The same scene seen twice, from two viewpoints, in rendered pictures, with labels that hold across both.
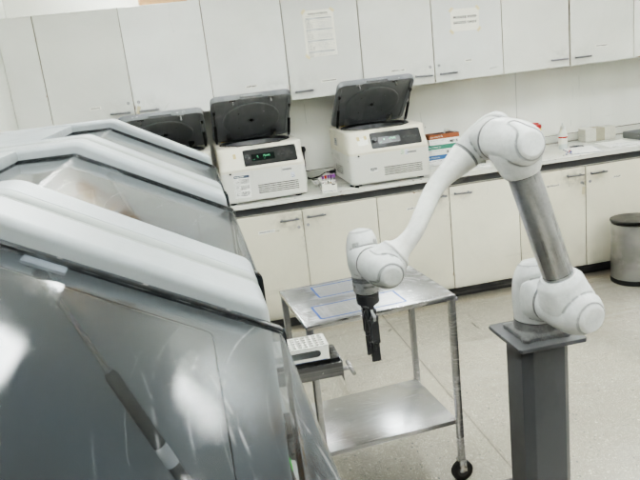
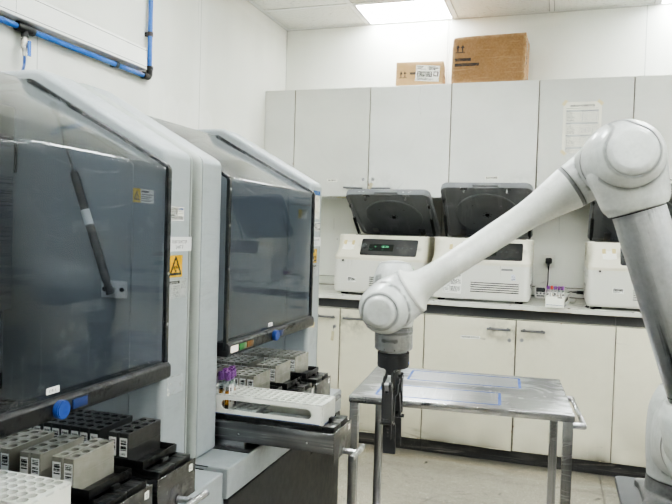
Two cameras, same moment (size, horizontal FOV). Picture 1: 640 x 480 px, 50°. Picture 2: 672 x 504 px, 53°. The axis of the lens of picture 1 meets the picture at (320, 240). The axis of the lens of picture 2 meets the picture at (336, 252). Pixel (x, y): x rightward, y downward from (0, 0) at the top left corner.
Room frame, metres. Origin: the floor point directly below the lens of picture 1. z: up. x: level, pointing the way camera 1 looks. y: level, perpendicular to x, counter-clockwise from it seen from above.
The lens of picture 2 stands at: (0.65, -0.74, 1.28)
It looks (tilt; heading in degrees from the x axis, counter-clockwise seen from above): 2 degrees down; 28
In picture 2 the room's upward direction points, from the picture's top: 2 degrees clockwise
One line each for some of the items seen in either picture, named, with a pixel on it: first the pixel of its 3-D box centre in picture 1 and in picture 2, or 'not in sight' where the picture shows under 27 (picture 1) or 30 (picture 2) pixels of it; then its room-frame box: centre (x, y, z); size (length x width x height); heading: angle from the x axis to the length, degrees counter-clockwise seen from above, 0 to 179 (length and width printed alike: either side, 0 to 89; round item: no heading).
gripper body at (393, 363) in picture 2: (368, 305); (393, 370); (2.10, -0.13, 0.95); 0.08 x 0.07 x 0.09; 10
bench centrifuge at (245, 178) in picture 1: (255, 144); (485, 241); (4.66, 0.36, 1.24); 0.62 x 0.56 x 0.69; 10
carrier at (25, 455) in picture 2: not in sight; (47, 459); (1.47, 0.27, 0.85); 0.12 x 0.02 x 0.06; 9
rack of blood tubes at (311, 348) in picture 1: (282, 355); (273, 406); (2.05, 0.17, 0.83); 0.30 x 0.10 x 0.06; 100
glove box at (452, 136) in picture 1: (441, 136); not in sight; (5.04, -0.98, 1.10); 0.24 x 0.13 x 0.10; 98
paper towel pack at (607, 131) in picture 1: (596, 133); not in sight; (5.31, -2.25, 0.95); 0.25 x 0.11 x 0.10; 96
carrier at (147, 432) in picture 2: not in sight; (140, 440); (1.64, 0.21, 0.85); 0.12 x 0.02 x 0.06; 10
